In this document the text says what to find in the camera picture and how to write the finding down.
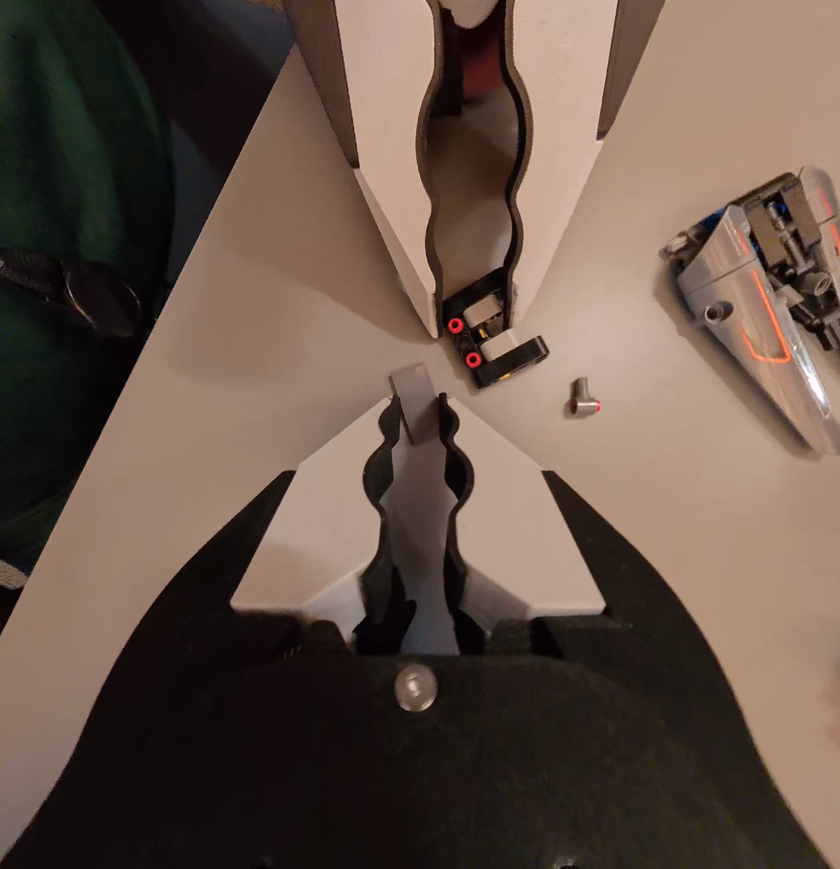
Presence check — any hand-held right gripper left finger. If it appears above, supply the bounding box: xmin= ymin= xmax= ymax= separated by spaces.
xmin=229 ymin=396 xmax=402 ymax=642

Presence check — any grey pointed lego wing assembly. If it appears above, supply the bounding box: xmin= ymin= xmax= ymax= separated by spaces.
xmin=659 ymin=166 xmax=840 ymax=454

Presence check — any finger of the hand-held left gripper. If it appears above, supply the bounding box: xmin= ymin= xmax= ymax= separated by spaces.
xmin=496 ymin=0 xmax=621 ymax=320
xmin=333 ymin=0 xmax=448 ymax=339

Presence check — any grey plate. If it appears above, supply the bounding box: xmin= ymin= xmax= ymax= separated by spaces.
xmin=389 ymin=363 xmax=441 ymax=444

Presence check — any small yellow-axle lego assembly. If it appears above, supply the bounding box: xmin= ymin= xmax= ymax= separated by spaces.
xmin=442 ymin=267 xmax=551 ymax=390

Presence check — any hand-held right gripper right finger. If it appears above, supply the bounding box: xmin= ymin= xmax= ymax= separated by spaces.
xmin=437 ymin=394 xmax=607 ymax=625

